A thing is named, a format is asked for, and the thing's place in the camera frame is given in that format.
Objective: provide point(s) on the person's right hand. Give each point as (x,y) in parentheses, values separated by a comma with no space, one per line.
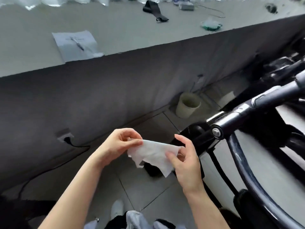
(188,169)

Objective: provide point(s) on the person's left hand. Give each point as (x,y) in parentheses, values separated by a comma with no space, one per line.
(117,145)

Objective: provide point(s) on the white wet wipe sheet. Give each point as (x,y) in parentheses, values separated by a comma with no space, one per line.
(152,152)

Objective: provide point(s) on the black elliptical machine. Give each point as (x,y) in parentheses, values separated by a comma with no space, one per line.
(248,107)

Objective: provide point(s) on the white green wet wipes pack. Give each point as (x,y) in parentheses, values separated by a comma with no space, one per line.
(211,25)

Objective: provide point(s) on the person's left forearm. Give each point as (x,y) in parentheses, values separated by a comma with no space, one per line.
(76,193)

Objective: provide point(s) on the person's white shoe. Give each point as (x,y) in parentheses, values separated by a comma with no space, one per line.
(117,207)

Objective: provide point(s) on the person's grey shirt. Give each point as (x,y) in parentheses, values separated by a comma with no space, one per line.
(138,221)

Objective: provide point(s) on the person's black trousers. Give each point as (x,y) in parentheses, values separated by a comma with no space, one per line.
(117,223)

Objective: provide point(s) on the white trash bin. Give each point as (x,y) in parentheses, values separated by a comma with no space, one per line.
(188,105)

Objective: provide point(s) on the white flat paper sheet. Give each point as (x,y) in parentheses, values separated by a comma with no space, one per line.
(76,45)

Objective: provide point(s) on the white curtain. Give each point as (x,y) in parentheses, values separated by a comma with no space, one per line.
(71,0)

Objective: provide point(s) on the grey power box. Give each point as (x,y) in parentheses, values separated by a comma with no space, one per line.
(187,5)

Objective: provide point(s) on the small dark object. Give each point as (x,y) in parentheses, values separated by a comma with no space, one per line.
(271,7)

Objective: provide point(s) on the white wall socket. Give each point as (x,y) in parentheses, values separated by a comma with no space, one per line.
(199,82)
(65,136)

